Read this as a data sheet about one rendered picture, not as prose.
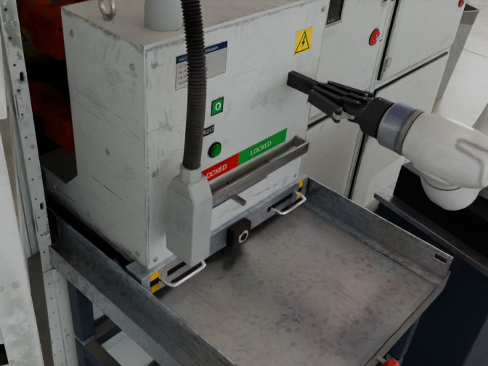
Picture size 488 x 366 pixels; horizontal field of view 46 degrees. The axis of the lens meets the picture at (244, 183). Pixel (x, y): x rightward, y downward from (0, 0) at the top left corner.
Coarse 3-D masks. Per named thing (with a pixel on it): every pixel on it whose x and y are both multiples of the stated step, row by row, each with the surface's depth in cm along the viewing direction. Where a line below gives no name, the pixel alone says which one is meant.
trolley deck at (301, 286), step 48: (96, 240) 130; (288, 240) 136; (336, 240) 137; (96, 288) 118; (192, 288) 121; (240, 288) 122; (288, 288) 123; (336, 288) 124; (384, 288) 126; (432, 288) 127; (144, 336) 111; (240, 336) 112; (288, 336) 113; (336, 336) 114; (384, 336) 115
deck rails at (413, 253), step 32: (320, 192) 145; (64, 224) 125; (352, 224) 142; (384, 224) 135; (96, 256) 120; (416, 256) 132; (448, 256) 126; (128, 288) 115; (160, 320) 111; (192, 352) 107
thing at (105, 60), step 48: (96, 0) 101; (144, 0) 103; (240, 0) 108; (288, 0) 111; (96, 48) 95; (144, 48) 86; (96, 96) 101; (144, 96) 91; (96, 144) 107; (144, 144) 96; (48, 192) 132; (96, 192) 115; (144, 192) 102; (144, 240) 109
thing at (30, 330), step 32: (0, 64) 61; (0, 96) 57; (0, 128) 92; (0, 160) 42; (0, 192) 44; (0, 224) 46; (0, 256) 47; (32, 256) 125; (0, 288) 49; (32, 288) 117; (0, 320) 51; (32, 320) 53; (0, 352) 59; (32, 352) 55
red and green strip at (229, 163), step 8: (272, 136) 125; (280, 136) 128; (256, 144) 122; (264, 144) 124; (272, 144) 127; (240, 152) 119; (248, 152) 121; (256, 152) 123; (224, 160) 116; (232, 160) 118; (240, 160) 120; (208, 168) 113; (216, 168) 115; (224, 168) 117; (232, 168) 119; (208, 176) 114; (216, 176) 116
